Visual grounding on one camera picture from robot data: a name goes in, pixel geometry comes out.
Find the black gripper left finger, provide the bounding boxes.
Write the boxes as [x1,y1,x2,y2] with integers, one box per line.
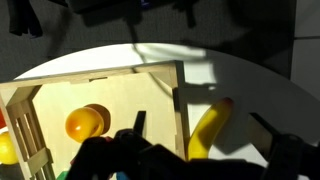
[66,110,188,180]

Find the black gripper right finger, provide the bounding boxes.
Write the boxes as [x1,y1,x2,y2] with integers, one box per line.
[248,112,306,180]

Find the yellow banana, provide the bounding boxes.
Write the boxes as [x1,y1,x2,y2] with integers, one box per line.
[187,97,234,162]

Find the wooden crate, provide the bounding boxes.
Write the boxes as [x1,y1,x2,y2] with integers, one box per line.
[0,59,191,180]

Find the orange yellow toy fruit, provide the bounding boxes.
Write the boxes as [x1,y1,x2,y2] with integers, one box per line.
[64,106,105,144]

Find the green cube block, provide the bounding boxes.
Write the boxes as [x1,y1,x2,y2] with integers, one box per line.
[55,170,70,180]

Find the white round table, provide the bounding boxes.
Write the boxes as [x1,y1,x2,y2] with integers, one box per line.
[14,42,320,180]

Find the yellow green ball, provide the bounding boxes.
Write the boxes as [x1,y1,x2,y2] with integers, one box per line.
[0,130,20,166]

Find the orange cube block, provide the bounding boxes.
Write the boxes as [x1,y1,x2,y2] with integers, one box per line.
[0,109,7,130]

